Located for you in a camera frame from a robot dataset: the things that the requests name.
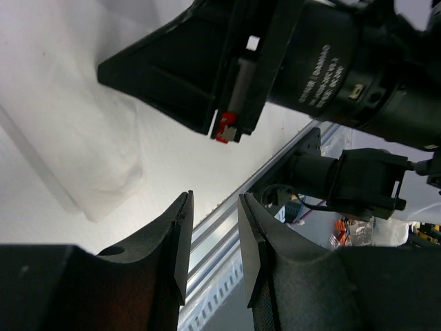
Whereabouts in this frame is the white paper napkin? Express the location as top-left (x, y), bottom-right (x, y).
top-left (1, 1), bottom-right (147, 221)

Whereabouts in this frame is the slotted grey cable duct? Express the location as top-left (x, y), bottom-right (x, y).
top-left (177, 259), bottom-right (243, 331)

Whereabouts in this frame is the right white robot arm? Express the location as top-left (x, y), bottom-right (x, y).
top-left (97, 1), bottom-right (440, 219)

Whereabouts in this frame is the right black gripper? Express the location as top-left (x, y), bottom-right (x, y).
top-left (209, 0), bottom-right (441, 152)

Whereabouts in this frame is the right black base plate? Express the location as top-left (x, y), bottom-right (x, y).
top-left (247, 128), bottom-right (321, 207)

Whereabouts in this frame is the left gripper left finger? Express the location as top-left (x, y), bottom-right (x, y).
top-left (1, 192), bottom-right (194, 330)

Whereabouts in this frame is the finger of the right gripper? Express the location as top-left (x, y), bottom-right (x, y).
top-left (97, 1), bottom-right (241, 134)

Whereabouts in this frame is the aluminium front rail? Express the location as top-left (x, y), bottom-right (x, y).
top-left (186, 122), bottom-right (348, 303)

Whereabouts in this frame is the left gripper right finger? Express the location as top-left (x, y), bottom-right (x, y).
top-left (238, 194), bottom-right (440, 330)

